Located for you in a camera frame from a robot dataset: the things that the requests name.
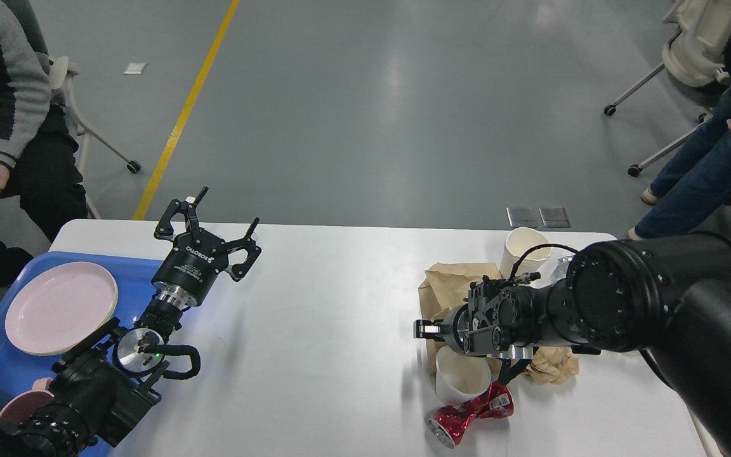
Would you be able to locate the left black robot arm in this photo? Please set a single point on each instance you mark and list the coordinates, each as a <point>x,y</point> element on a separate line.
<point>140,348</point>

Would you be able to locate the aluminium foil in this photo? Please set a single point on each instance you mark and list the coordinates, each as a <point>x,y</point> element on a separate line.
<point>560,270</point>

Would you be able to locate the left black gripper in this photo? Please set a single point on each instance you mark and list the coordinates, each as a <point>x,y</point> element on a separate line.
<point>189,266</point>

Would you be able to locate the white paper cup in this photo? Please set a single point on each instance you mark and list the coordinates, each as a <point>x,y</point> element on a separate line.
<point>459,378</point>
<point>517,243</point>

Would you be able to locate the pink plate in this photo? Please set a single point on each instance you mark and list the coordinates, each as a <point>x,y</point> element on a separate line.
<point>77,281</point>

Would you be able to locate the white chair right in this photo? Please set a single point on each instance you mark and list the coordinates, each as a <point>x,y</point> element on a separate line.
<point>694,55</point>

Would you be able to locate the seated person grey sweater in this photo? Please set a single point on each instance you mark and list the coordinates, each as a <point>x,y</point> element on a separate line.
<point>36,149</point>

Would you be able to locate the white chair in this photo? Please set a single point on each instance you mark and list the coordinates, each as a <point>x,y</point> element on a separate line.
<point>62,76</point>
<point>694,55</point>

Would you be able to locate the white paper cup front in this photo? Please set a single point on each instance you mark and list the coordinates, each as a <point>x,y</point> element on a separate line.
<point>459,378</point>

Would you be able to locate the white paper cup back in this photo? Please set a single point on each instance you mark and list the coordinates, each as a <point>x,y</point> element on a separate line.
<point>517,243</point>

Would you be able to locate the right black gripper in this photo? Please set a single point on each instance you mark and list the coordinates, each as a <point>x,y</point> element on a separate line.
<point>496,321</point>

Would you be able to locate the brown paper ball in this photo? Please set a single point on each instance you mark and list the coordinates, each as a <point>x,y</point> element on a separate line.
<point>554,365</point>

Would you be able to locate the metal floor plates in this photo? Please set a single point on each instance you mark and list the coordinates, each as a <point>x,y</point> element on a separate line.
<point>543,216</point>

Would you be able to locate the crushed red soda can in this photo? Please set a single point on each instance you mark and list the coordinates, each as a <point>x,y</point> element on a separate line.
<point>449,424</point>

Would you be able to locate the large brown paper bag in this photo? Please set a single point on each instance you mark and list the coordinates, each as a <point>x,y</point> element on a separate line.
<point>446,285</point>

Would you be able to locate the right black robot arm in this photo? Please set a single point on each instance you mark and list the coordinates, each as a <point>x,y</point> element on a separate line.
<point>667,298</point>

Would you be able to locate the blue plastic tray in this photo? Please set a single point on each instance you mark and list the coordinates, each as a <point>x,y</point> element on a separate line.
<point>96,405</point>

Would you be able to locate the white chair left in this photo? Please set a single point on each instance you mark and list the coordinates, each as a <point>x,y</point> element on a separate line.
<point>62,76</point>

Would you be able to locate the pink mug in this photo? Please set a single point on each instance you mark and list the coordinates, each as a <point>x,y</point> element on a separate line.
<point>24,405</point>

